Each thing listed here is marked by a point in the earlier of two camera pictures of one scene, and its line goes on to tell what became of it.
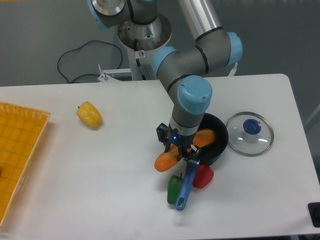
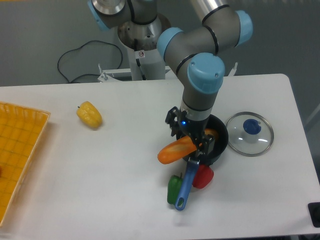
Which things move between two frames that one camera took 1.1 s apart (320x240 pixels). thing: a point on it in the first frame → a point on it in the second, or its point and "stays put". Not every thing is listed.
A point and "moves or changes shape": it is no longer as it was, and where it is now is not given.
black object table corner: [314, 210] stays put
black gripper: [184, 144] → [181, 127]
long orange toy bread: [167, 158] moves or changes shape
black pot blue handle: [216, 123] stays put
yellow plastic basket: [21, 129] stays put
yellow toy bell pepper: [89, 114] stays put
